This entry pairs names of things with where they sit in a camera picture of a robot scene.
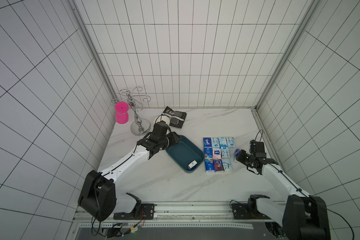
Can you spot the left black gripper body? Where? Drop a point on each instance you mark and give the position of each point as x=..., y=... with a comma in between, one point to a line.
x=168, y=141

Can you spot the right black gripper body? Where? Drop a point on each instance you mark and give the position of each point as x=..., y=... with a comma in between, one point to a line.
x=241, y=156

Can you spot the blue barcode tissue pack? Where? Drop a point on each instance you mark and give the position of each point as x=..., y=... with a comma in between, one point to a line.
x=236, y=154

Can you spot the light blue striped tissue pack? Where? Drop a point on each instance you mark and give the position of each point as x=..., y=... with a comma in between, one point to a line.
x=227, y=165

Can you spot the light blue figures tissue pack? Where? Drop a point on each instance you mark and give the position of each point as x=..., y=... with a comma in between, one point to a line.
x=225, y=152

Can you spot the light blue cartoon tissue pack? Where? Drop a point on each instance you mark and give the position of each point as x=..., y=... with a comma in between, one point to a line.
x=223, y=142

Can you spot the pink white Tempo tissue pack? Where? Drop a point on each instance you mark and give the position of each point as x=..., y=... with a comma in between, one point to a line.
x=217, y=153

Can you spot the white Vinda tissue pack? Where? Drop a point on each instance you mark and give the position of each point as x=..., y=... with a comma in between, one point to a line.
x=192, y=165

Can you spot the light blue Vinda tissue pack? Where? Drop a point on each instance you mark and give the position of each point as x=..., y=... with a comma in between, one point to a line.
x=215, y=142

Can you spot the dark blue Tempo tissue pack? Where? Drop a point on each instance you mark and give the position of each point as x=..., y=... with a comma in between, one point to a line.
x=207, y=142

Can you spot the blue orange Vinda tissue pack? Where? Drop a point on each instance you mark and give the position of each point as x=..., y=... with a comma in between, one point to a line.
x=208, y=153

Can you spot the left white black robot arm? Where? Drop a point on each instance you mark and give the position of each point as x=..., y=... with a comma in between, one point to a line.
x=98, y=196

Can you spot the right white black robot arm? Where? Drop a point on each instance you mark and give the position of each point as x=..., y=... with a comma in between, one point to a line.
x=301, y=217

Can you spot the teal plastic storage box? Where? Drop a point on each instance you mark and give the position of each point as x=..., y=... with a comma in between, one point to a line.
x=184, y=153

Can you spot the white ceramic bowl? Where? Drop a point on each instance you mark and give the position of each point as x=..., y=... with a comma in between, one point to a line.
x=163, y=118

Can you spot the chrome cup holder stand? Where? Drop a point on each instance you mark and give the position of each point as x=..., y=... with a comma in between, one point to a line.
x=135, y=100

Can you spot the black snack packet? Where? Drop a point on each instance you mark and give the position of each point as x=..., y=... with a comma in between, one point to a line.
x=177, y=118

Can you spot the pink plastic cup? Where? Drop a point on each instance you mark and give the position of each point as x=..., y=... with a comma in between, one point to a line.
x=121, y=115

